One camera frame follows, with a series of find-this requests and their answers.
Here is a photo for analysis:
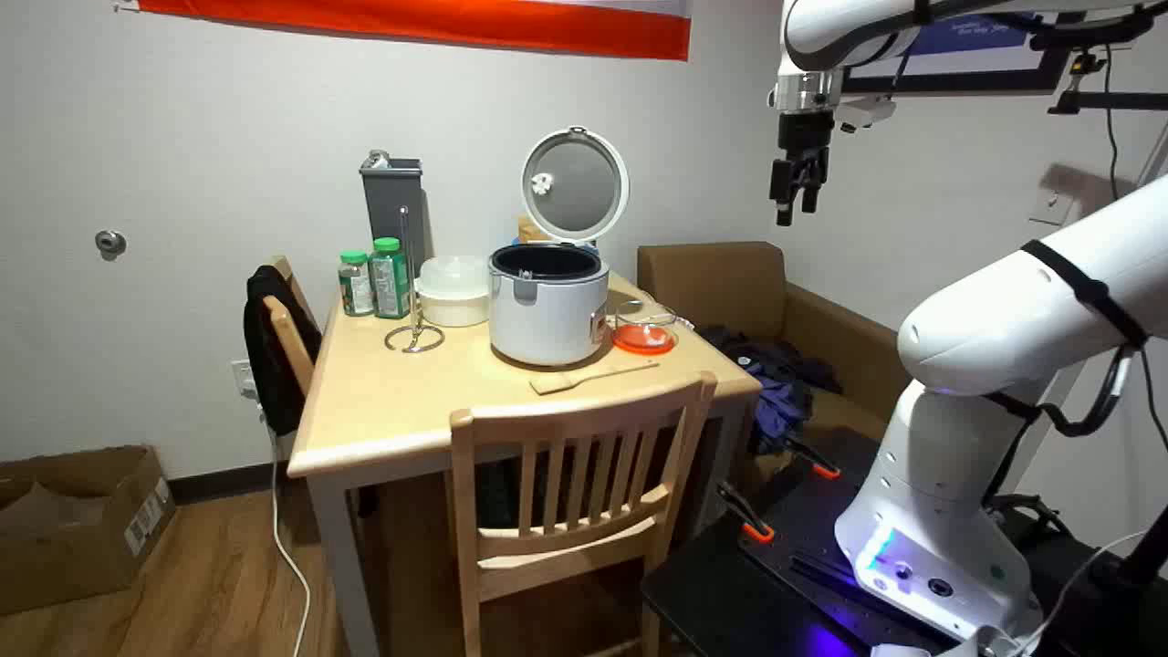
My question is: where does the brown sofa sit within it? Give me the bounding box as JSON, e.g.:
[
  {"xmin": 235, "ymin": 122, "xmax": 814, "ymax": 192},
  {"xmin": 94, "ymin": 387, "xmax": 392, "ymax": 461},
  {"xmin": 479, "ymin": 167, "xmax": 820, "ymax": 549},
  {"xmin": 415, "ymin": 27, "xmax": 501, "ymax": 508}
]
[{"xmin": 636, "ymin": 239, "xmax": 912, "ymax": 430}]

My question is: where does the light wooden table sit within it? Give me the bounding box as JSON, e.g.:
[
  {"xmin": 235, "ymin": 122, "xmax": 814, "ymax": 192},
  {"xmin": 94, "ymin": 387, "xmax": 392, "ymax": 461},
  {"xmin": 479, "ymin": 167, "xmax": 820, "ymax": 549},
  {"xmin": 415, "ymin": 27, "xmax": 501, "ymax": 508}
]
[{"xmin": 283, "ymin": 270, "xmax": 768, "ymax": 657}]

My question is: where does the tall green bottle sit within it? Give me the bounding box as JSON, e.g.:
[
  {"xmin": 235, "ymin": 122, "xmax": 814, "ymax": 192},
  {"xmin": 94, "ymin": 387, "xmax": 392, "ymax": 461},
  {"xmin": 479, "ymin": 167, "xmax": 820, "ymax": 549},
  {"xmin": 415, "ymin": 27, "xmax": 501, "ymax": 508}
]
[{"xmin": 367, "ymin": 235, "xmax": 415, "ymax": 325}]

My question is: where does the white rice cooker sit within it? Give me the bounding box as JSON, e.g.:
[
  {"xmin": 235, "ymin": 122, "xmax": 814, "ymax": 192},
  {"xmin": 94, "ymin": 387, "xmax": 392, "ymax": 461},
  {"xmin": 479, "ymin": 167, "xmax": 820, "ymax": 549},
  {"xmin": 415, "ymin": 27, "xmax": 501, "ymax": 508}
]
[{"xmin": 484, "ymin": 124, "xmax": 636, "ymax": 372}]

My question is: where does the purple clothes pile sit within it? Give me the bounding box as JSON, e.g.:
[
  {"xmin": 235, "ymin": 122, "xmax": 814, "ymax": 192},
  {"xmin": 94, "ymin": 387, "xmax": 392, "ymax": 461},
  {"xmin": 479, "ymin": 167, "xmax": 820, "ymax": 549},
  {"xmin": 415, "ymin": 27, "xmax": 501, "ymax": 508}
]
[{"xmin": 700, "ymin": 317, "xmax": 847, "ymax": 456}]

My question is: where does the red wall banner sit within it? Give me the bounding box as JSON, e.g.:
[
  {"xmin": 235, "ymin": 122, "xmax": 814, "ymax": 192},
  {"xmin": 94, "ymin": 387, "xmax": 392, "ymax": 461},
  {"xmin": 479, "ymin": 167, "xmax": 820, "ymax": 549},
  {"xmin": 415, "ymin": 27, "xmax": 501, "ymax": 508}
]
[{"xmin": 136, "ymin": 0, "xmax": 697, "ymax": 66}]

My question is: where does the wooden chair with jacket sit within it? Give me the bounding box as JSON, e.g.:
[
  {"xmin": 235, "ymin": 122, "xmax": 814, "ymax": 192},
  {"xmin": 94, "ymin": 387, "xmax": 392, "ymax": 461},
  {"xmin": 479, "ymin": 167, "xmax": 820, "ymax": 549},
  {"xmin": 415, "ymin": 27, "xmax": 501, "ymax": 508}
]
[{"xmin": 260, "ymin": 254, "xmax": 326, "ymax": 402}]

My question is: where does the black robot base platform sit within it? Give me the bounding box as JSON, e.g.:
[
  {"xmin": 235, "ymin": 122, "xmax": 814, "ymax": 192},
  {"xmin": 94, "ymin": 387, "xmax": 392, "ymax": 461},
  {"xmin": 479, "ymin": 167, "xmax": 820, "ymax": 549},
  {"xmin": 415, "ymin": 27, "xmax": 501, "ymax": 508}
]
[{"xmin": 640, "ymin": 426, "xmax": 1168, "ymax": 657}]

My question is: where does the orange-handled clamp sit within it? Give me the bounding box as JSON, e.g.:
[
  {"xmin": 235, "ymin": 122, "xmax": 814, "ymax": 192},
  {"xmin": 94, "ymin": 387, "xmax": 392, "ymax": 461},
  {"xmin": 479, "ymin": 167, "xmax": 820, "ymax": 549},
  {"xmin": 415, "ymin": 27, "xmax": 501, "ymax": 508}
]
[
  {"xmin": 711, "ymin": 480, "xmax": 782, "ymax": 549},
  {"xmin": 786, "ymin": 438, "xmax": 847, "ymax": 486}
]

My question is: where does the wooden spatula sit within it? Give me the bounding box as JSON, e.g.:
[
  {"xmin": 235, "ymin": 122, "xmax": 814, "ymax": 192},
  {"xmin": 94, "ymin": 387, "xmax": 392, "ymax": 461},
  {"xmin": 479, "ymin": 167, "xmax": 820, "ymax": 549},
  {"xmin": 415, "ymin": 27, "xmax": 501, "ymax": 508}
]
[{"xmin": 524, "ymin": 357, "xmax": 667, "ymax": 402}]

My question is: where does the small green bottle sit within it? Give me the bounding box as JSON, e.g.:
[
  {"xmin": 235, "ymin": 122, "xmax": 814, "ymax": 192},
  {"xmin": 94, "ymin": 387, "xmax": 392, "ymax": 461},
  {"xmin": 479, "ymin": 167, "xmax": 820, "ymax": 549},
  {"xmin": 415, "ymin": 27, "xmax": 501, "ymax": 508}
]
[{"xmin": 337, "ymin": 248, "xmax": 376, "ymax": 320}]

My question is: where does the wooden slat-back chair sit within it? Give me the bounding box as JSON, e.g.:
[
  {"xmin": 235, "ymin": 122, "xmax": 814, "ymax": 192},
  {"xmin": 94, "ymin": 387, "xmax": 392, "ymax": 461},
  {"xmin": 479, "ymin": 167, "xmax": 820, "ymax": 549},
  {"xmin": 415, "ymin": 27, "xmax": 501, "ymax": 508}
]
[{"xmin": 443, "ymin": 372, "xmax": 721, "ymax": 657}]

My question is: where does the white plastic container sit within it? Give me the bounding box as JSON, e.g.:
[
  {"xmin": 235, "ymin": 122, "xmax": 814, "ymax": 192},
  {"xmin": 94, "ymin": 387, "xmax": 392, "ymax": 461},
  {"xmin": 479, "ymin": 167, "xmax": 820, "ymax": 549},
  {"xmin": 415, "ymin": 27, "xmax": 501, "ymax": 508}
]
[{"xmin": 412, "ymin": 253, "xmax": 498, "ymax": 334}]

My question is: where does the brown cardboard box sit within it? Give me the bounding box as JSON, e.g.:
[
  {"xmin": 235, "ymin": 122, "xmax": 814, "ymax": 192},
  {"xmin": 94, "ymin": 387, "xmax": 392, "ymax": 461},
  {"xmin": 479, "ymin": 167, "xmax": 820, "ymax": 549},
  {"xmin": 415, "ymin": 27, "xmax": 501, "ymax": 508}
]
[{"xmin": 0, "ymin": 441, "xmax": 180, "ymax": 621}]

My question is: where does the black framed monitor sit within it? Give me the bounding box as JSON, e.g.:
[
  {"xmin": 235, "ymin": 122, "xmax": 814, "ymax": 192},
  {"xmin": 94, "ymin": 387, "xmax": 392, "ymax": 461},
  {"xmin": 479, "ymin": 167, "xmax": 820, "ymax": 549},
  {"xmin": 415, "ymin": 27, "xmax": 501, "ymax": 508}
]
[{"xmin": 838, "ymin": 6, "xmax": 1078, "ymax": 100}]

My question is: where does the grey plastic bin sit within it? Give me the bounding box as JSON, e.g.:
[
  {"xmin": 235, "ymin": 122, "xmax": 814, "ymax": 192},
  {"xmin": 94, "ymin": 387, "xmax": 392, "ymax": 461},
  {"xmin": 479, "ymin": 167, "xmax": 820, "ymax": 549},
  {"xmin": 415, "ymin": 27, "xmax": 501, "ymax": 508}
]
[{"xmin": 354, "ymin": 147, "xmax": 439, "ymax": 279}]

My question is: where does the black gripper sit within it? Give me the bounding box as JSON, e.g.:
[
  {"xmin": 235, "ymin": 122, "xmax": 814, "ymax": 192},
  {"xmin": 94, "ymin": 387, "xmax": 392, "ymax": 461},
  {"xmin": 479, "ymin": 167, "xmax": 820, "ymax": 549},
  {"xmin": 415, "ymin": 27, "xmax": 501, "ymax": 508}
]
[{"xmin": 769, "ymin": 110, "xmax": 838, "ymax": 231}]

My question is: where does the grey wall hook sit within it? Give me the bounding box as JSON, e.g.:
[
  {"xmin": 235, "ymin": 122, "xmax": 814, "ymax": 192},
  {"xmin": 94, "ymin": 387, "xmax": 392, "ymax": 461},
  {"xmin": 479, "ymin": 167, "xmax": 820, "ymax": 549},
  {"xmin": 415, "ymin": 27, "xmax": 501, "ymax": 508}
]
[{"xmin": 90, "ymin": 228, "xmax": 130, "ymax": 268}]

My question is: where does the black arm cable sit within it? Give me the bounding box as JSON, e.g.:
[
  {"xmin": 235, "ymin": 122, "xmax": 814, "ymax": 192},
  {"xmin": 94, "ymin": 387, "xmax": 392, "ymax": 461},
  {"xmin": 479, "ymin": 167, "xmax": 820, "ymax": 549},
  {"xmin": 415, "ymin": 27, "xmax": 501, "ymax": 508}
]
[{"xmin": 1017, "ymin": 239, "xmax": 1158, "ymax": 441}]

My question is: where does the white wall switch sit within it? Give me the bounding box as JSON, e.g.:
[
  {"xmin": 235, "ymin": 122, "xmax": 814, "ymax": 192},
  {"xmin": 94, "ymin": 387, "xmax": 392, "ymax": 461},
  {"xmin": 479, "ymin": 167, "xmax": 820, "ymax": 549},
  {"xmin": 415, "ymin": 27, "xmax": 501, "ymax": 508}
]
[{"xmin": 1024, "ymin": 179, "xmax": 1088, "ymax": 231}]

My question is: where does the black jacket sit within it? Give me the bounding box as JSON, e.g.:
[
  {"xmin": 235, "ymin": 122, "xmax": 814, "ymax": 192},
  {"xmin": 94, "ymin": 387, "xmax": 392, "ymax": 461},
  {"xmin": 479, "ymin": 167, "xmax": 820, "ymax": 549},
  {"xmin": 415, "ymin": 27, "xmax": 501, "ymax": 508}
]
[{"xmin": 240, "ymin": 263, "xmax": 326, "ymax": 441}]

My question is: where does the white power cable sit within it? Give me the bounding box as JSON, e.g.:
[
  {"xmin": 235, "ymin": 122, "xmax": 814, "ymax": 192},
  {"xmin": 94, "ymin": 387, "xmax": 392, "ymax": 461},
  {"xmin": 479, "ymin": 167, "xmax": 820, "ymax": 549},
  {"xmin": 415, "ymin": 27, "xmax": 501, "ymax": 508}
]
[{"xmin": 265, "ymin": 456, "xmax": 316, "ymax": 657}]

